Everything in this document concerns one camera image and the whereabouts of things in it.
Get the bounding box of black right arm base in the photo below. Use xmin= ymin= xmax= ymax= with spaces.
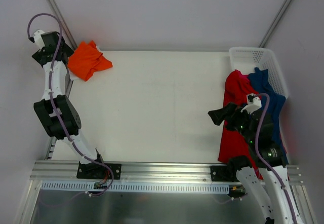
xmin=210 ymin=165 xmax=238 ymax=182

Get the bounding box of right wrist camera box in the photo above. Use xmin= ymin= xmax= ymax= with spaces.
xmin=240 ymin=94 xmax=262 ymax=115

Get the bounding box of blue t shirt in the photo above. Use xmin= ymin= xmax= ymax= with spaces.
xmin=248 ymin=67 xmax=288 ymax=164

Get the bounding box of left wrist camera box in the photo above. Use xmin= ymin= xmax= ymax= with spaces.
xmin=28 ymin=29 xmax=45 ymax=50

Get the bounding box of magenta garment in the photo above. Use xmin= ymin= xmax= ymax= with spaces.
xmin=242 ymin=74 xmax=249 ymax=80

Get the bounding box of aluminium mounting rail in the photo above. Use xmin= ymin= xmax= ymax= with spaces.
xmin=29 ymin=161 xmax=304 ymax=184

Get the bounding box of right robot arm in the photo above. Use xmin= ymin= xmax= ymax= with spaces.
xmin=208 ymin=102 xmax=303 ymax=223

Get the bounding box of red t shirt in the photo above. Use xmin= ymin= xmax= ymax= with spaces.
xmin=218 ymin=70 xmax=259 ymax=172

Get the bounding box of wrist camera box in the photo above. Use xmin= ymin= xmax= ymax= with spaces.
xmin=240 ymin=94 xmax=262 ymax=115
xmin=28 ymin=29 xmax=45 ymax=50

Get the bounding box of orange t shirt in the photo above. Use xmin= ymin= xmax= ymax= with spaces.
xmin=67 ymin=40 xmax=113 ymax=82

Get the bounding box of white plastic basket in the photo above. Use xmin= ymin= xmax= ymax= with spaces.
xmin=229 ymin=47 xmax=289 ymax=98

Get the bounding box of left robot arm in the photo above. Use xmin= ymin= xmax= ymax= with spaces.
xmin=31 ymin=30 xmax=106 ymax=178

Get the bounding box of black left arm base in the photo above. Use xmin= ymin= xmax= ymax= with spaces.
xmin=76 ymin=162 xmax=122 ymax=180

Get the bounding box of white slotted cable duct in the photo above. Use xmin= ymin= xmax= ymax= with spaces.
xmin=41 ymin=181 xmax=230 ymax=194

